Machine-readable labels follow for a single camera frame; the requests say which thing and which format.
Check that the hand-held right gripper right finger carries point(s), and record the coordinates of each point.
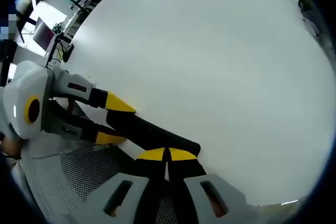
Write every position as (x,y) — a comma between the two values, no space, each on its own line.
(199,192)

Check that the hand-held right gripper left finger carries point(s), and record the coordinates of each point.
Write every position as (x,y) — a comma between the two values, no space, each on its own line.
(126,197)

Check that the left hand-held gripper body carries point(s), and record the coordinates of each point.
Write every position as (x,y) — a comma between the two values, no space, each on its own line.
(23,90)

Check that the black remote control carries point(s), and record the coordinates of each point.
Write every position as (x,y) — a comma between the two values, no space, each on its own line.
(157,133)

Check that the person's left hand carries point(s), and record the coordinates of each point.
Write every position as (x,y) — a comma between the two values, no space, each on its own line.
(10,146)

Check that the grey mesh chair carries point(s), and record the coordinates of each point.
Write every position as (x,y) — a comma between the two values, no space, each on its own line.
(65,171)

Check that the computer monitor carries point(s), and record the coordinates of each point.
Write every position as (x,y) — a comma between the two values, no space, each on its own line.
(43,35)

